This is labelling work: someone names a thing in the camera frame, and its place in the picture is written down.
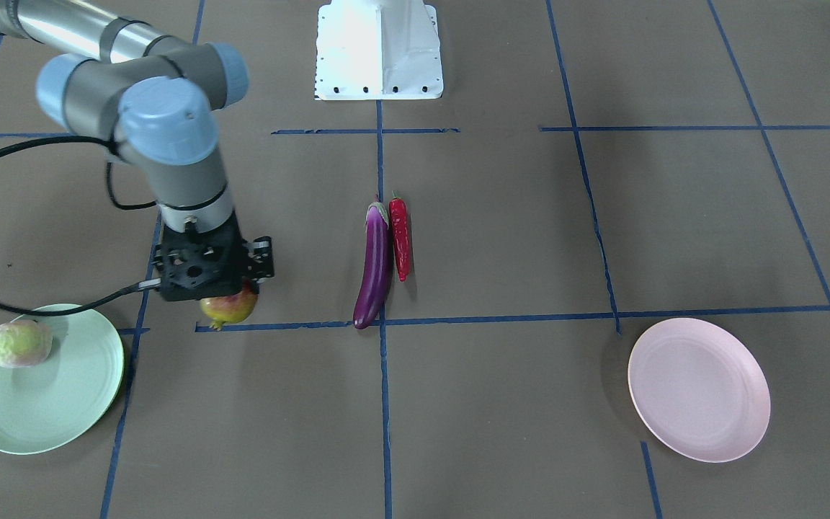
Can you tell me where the purple eggplant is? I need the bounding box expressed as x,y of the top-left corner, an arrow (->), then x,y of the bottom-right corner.
352,198 -> 394,329

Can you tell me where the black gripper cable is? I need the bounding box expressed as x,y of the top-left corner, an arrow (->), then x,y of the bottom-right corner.
0,137 -> 164,318

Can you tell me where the yellow-green guava fruit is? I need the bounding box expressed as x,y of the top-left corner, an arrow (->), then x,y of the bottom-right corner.
0,319 -> 53,368

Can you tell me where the white pillar with base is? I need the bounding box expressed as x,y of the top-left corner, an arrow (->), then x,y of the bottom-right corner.
314,1 -> 445,101

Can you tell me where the red-yellow pomegranate fruit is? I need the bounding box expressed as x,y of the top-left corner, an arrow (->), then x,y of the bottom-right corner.
199,285 -> 258,331

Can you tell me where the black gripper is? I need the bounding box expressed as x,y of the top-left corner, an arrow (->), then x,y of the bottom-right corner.
153,214 -> 275,301

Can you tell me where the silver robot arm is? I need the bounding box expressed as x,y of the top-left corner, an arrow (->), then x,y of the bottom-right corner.
0,1 -> 275,301

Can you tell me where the red chili pepper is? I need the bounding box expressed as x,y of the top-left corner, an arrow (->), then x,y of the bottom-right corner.
389,192 -> 412,283

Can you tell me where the light green plate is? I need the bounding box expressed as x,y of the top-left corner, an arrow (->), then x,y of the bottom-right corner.
0,309 -> 125,456

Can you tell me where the pink plate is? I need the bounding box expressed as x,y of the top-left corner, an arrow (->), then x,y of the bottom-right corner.
627,316 -> 772,463

